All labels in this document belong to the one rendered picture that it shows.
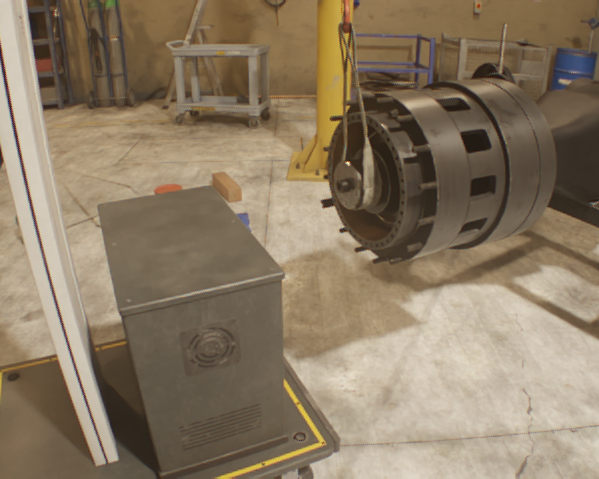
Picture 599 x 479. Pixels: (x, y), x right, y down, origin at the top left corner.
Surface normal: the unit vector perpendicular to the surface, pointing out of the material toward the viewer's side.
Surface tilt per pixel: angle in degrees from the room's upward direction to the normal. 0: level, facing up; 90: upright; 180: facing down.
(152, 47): 90
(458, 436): 0
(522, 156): 67
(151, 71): 90
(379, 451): 0
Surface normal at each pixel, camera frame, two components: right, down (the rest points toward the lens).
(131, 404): 0.00, -0.89
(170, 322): 0.42, 0.41
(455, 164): 0.42, -0.01
